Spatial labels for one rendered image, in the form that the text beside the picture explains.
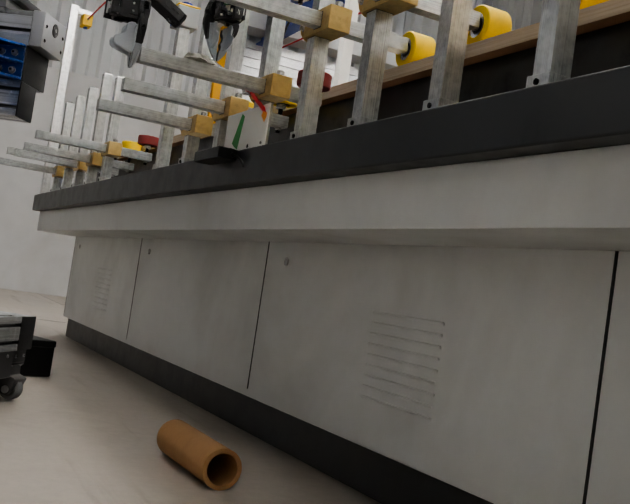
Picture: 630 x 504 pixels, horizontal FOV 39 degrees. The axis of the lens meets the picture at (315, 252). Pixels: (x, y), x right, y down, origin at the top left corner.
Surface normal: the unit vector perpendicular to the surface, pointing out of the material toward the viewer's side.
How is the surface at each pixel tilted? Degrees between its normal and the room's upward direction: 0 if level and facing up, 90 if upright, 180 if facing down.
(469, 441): 90
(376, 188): 90
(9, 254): 90
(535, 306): 90
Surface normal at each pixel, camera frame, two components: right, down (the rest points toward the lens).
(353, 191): -0.88, -0.15
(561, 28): 0.44, 0.02
